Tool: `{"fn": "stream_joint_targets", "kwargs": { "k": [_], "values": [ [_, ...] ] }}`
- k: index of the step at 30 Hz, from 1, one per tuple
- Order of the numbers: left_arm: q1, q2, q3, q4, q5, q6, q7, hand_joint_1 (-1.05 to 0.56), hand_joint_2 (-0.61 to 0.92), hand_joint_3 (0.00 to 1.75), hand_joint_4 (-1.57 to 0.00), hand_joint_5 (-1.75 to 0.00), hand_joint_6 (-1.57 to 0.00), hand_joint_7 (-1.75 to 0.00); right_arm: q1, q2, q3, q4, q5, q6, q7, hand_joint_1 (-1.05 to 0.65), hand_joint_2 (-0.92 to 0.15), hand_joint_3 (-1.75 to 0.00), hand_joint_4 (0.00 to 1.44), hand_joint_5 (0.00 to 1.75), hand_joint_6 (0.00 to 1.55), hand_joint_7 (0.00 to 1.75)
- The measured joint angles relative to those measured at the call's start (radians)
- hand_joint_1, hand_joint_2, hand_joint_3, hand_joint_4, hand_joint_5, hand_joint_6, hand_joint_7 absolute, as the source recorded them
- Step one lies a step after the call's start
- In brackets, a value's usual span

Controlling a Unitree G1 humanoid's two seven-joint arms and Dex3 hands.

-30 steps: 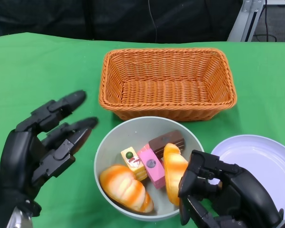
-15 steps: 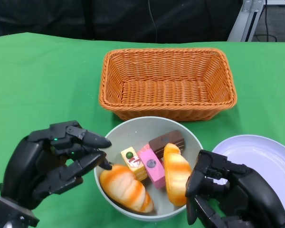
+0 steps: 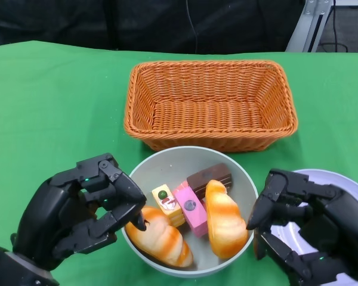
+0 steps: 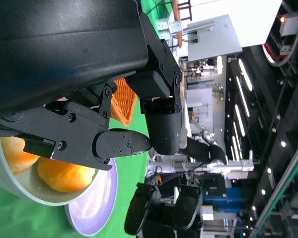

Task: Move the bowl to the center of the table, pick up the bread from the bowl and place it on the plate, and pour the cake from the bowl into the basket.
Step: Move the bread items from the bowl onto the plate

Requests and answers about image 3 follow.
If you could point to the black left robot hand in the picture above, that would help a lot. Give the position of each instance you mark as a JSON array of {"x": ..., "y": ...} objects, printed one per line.
[{"x": 47, "y": 214}]

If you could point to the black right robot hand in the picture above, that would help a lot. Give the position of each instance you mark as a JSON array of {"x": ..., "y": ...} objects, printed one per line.
[{"x": 340, "y": 226}]

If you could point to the orange striped bread roll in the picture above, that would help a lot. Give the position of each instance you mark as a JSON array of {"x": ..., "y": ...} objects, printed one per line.
[
  {"x": 225, "y": 220},
  {"x": 159, "y": 238}
]

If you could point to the pale grey round bowl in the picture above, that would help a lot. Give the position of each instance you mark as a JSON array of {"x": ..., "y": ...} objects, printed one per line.
[{"x": 182, "y": 161}]

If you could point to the white round plate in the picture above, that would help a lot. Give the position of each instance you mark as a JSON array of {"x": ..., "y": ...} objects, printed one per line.
[{"x": 331, "y": 178}]

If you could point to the yellow layer cake slice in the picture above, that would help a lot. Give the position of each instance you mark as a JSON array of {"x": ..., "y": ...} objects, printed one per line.
[{"x": 167, "y": 205}]

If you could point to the chocolate layer cake slice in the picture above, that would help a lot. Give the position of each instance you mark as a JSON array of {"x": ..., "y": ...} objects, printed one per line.
[{"x": 210, "y": 177}]

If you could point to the pink cake slice with blueberry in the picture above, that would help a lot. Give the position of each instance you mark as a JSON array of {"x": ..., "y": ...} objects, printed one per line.
[{"x": 192, "y": 214}]

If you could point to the orange wicker basket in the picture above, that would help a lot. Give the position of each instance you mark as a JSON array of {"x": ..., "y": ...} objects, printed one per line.
[{"x": 209, "y": 89}]

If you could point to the green tablecloth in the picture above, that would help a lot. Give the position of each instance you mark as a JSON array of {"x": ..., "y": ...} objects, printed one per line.
[{"x": 47, "y": 104}]

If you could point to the black cloth backdrop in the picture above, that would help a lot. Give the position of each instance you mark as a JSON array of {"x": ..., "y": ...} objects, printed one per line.
[{"x": 107, "y": 24}]

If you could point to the silver metal frame stand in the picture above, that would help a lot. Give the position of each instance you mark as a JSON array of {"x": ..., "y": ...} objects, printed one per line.
[{"x": 310, "y": 24}]

